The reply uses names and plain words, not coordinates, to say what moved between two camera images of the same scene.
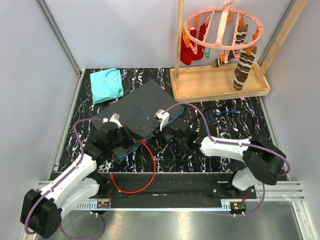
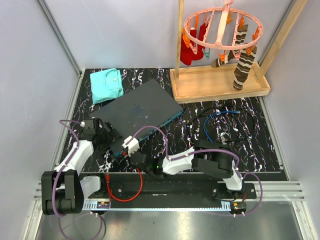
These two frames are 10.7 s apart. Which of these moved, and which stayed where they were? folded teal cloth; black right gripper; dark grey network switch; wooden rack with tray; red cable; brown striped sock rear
Moved: red cable; black right gripper
Stayed: wooden rack with tray; dark grey network switch; brown striped sock rear; folded teal cloth
